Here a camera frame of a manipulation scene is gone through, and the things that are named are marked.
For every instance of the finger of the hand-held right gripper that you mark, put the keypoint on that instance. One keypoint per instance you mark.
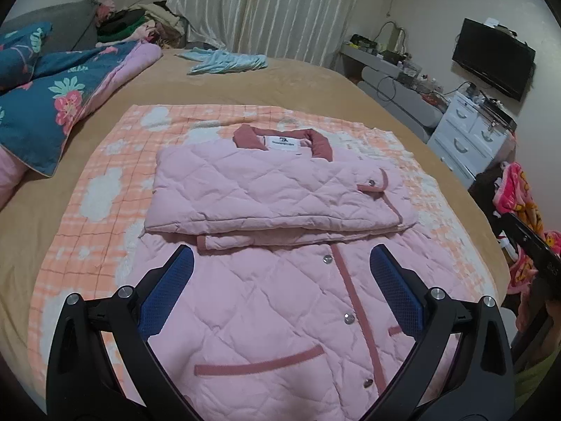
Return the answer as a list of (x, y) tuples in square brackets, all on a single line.
[(523, 234)]

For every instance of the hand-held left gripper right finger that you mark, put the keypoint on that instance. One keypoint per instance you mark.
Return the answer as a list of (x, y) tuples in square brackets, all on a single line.
[(396, 294)]

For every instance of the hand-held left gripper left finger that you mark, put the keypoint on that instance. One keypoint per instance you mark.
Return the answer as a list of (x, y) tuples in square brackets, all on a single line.
[(166, 294)]

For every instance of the pink quilted jacket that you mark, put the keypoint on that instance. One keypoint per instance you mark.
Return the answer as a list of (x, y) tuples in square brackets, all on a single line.
[(263, 307)]

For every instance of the pile of clothes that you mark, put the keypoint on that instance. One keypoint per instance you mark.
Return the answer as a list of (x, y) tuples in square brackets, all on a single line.
[(131, 22)]

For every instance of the pink printed towel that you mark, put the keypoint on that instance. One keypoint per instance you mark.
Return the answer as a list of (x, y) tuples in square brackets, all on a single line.
[(515, 193)]

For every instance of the dark garment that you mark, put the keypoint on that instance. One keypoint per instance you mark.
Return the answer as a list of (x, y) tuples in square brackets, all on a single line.
[(482, 188)]

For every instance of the person's yellow-green top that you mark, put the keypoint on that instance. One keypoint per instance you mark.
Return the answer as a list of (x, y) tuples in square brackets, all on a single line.
[(537, 386)]

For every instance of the white drawer cabinet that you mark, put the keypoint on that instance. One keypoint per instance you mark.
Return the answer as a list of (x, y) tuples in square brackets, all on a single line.
[(460, 140)]

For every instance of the black set-top box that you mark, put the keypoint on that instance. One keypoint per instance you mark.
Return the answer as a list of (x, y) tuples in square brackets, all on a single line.
[(497, 112)]

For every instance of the orange checked blanket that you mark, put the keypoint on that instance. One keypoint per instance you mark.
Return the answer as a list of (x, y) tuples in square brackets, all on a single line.
[(109, 171)]

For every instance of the grey dressing table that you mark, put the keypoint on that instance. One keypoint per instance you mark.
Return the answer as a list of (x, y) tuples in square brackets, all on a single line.
[(407, 101)]

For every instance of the blue floral quilt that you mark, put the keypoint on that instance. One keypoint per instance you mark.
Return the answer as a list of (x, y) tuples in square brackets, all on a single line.
[(44, 96)]

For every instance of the arched vanity mirror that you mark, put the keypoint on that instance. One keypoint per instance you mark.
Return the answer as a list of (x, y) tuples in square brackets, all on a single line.
[(396, 35)]

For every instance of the light blue garment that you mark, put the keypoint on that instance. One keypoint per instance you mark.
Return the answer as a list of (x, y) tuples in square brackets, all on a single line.
[(219, 59)]

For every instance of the bed with tan cover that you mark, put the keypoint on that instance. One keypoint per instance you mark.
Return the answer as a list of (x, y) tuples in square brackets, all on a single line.
[(285, 79)]

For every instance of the grey headboard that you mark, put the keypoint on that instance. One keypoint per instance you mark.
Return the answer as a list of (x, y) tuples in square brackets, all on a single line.
[(65, 22)]

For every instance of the white striped curtain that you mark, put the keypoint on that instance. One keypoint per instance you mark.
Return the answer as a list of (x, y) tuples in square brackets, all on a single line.
[(263, 8)]

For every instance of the black wall television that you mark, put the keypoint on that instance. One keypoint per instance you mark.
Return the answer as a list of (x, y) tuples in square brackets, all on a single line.
[(491, 57)]

